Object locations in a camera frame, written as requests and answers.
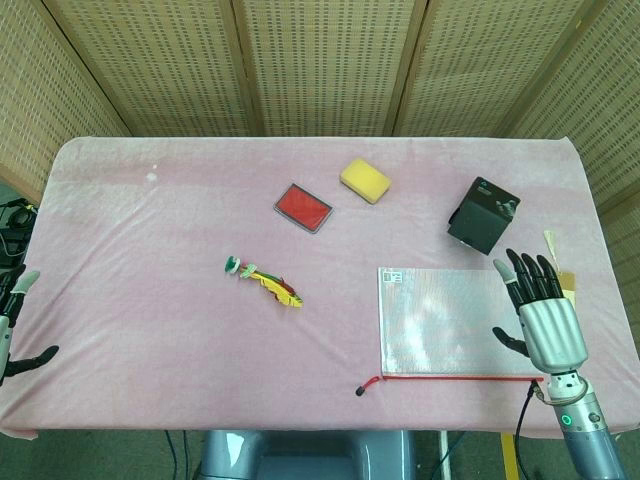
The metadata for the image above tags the woven bamboo folding screen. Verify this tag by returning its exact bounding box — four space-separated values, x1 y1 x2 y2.
0 0 640 216

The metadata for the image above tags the yellow sponge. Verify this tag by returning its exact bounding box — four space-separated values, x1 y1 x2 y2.
339 157 393 206

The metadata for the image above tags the black equipment on floor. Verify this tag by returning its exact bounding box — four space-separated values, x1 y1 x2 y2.
0 197 39 267

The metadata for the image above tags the pink velvet table cloth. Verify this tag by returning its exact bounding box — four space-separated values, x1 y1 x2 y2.
0 135 634 442

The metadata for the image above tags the grey blue robot torso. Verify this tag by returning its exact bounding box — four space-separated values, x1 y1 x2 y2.
198 428 416 480

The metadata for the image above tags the red ink pad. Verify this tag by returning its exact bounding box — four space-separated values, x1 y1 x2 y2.
272 182 335 234

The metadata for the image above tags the blue floor cable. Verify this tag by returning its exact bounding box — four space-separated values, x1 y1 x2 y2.
165 429 190 480

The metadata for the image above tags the green floor cable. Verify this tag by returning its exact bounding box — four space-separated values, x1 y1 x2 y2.
435 430 467 480

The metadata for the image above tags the clear zip pouch red zipper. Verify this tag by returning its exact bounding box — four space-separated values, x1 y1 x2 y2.
355 266 545 398

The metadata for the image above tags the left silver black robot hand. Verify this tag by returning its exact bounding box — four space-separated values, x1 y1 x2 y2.
0 264 60 387

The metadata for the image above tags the brown bookmark with tassel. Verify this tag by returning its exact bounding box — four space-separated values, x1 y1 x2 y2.
542 228 578 307

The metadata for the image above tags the colourful yellow dragon toy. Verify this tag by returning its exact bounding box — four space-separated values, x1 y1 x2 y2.
222 255 305 311

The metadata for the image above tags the white table leg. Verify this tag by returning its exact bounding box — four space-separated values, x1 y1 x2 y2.
438 430 452 480

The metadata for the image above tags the yellow floor tape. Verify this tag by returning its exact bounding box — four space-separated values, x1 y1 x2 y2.
501 434 519 480

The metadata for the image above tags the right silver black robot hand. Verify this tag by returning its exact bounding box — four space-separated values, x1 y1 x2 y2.
492 248 589 376

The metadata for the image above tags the black cardboard box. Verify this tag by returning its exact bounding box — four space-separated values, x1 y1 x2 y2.
446 175 522 257

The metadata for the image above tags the black right hand cable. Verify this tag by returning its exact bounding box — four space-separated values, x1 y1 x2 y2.
513 378 545 480

